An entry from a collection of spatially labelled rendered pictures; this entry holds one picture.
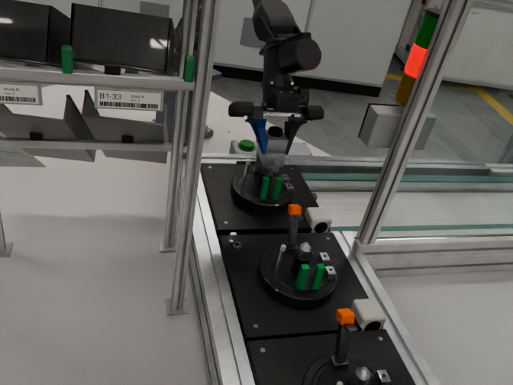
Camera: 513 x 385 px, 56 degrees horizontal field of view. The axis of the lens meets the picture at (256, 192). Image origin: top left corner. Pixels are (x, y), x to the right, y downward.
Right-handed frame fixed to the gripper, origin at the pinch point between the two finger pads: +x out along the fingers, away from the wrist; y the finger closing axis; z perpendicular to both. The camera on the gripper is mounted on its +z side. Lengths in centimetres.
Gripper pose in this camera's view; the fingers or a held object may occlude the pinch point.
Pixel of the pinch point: (275, 137)
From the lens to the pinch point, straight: 98.4
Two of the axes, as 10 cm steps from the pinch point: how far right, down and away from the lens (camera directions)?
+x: -0.3, 10.0, 0.9
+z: 2.9, 1.0, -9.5
